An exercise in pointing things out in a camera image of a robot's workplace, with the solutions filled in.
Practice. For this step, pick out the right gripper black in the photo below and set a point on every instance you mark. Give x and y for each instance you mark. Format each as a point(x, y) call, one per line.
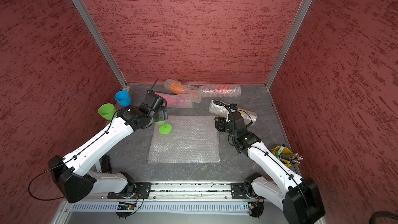
point(220, 124)

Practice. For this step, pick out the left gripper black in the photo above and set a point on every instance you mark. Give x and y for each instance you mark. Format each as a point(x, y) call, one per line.
point(163, 114)

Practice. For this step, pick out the yellow glass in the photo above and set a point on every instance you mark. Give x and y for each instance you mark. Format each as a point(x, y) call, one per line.
point(221, 111)

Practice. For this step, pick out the dark green glass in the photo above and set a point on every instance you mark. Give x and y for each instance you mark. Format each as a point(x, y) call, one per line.
point(165, 128)

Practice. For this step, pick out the blue glass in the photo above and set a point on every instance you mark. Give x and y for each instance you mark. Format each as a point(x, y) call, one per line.
point(123, 98)

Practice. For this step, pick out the light green wine glass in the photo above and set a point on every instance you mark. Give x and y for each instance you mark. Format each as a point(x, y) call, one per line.
point(107, 111)

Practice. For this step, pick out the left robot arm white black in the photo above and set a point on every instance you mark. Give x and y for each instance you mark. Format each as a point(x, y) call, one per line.
point(72, 173)

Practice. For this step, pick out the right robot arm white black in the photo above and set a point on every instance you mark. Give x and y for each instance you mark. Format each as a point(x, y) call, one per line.
point(251, 146)

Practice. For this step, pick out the pink glass in bubble wrap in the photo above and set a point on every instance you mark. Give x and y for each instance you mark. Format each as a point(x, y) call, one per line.
point(178, 100)

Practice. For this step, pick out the orange glass in bubble wrap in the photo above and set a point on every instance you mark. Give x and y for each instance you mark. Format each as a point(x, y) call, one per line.
point(177, 87)

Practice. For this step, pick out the red glass in bubble wrap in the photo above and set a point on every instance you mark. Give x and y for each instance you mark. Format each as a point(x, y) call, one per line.
point(220, 90)

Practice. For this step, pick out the right base wiring plug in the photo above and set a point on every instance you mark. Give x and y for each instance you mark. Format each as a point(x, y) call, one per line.
point(256, 210)

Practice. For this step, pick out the left base wiring board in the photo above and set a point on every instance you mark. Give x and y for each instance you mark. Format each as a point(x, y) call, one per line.
point(125, 210)

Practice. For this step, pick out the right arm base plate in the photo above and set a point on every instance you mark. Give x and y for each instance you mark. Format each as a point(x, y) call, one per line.
point(243, 191)

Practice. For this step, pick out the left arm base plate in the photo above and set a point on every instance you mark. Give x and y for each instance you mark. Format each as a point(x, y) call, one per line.
point(141, 190)

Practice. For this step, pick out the aluminium front rail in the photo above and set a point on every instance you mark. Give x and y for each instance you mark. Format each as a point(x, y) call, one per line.
point(189, 188)

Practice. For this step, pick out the white slotted cable duct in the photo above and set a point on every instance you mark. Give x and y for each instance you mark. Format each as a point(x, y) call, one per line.
point(229, 208)

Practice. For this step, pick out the left aluminium corner post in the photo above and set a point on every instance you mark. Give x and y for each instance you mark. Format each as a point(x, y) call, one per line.
point(93, 29)

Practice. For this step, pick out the aluminium corner post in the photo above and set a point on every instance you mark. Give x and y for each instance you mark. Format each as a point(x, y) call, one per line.
point(93, 29)
point(296, 24)

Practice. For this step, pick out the right aluminium corner post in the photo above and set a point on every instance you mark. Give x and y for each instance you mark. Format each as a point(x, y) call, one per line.
point(296, 24)

